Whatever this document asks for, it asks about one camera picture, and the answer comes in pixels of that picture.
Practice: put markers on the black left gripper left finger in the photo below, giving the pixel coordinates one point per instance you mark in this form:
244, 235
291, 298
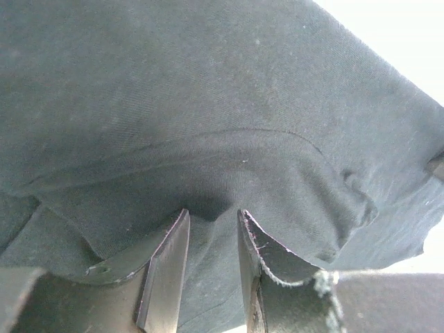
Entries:
137, 290

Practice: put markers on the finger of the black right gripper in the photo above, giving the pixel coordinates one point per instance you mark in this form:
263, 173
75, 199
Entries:
436, 166

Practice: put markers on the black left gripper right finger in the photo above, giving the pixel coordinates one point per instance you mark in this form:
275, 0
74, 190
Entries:
282, 292

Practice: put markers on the black t shirt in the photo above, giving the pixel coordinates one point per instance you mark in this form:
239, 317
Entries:
117, 114

